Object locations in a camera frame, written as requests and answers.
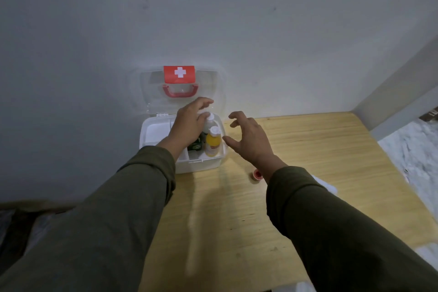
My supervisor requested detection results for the dark brown object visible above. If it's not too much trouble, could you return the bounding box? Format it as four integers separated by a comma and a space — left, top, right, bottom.
419, 107, 438, 122

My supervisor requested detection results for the dark green small box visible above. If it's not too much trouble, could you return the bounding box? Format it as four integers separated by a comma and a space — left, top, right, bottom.
187, 132, 207, 151

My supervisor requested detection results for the person's left forearm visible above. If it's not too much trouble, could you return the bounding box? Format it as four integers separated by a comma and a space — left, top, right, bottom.
0, 146, 177, 292

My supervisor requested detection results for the yellow bottle with white cap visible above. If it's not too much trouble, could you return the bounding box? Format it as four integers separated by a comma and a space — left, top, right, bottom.
205, 126, 222, 158

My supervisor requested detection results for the person's right forearm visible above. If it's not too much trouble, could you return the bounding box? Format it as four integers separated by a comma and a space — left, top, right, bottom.
266, 165, 438, 292

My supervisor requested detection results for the white first aid box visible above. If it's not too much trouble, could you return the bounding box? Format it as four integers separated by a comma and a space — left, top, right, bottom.
138, 65, 229, 175

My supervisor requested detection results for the person's right hand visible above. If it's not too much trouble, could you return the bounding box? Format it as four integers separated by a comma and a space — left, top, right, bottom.
222, 111, 288, 185

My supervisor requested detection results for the white plastic bottle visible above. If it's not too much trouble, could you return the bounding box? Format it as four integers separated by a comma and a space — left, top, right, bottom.
202, 113, 220, 136

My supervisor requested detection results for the person's left hand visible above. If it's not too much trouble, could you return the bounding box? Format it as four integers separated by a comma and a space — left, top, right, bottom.
156, 97, 215, 162

